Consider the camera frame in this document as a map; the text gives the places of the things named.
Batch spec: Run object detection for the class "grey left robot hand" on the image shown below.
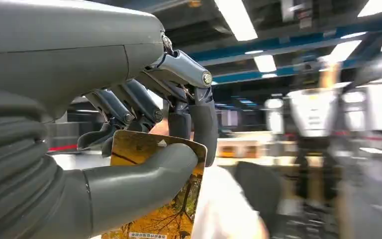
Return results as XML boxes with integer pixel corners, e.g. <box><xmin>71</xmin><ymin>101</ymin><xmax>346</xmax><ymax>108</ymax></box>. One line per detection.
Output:
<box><xmin>0</xmin><ymin>0</ymin><xmax>219</xmax><ymax>237</ymax></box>

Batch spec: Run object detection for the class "yellow autumn picture card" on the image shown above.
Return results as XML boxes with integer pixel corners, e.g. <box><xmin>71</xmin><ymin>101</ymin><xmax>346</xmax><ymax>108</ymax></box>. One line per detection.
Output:
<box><xmin>101</xmin><ymin>129</ymin><xmax>208</xmax><ymax>239</ymax></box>

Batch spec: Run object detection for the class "long ceiling light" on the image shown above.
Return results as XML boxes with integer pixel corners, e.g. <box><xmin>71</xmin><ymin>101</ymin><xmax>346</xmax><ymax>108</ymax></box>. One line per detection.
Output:
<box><xmin>322</xmin><ymin>40</ymin><xmax>363</xmax><ymax>64</ymax></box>
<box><xmin>214</xmin><ymin>0</ymin><xmax>259</xmax><ymax>42</ymax></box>
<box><xmin>253</xmin><ymin>54</ymin><xmax>278</xmax><ymax>74</ymax></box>
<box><xmin>357</xmin><ymin>0</ymin><xmax>382</xmax><ymax>18</ymax></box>

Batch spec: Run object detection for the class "blue ceiling beam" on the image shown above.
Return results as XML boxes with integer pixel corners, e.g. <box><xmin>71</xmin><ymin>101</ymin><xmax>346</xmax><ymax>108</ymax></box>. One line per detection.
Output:
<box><xmin>189</xmin><ymin>14</ymin><xmax>382</xmax><ymax>85</ymax></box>

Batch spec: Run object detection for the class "person in pale shirt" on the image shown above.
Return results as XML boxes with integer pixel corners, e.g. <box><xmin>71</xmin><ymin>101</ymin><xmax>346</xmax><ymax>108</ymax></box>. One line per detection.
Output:
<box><xmin>191</xmin><ymin>164</ymin><xmax>272</xmax><ymax>239</ymax></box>

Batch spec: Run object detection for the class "black office chair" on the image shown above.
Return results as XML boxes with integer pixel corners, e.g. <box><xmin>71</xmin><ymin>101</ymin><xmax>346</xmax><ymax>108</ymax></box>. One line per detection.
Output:
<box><xmin>234</xmin><ymin>161</ymin><xmax>285</xmax><ymax>232</ymax></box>

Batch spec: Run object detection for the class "white humanoid robot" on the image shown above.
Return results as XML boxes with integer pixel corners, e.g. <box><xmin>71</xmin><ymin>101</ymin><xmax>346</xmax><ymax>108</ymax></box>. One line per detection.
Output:
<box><xmin>265</xmin><ymin>62</ymin><xmax>347</xmax><ymax>238</ymax></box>

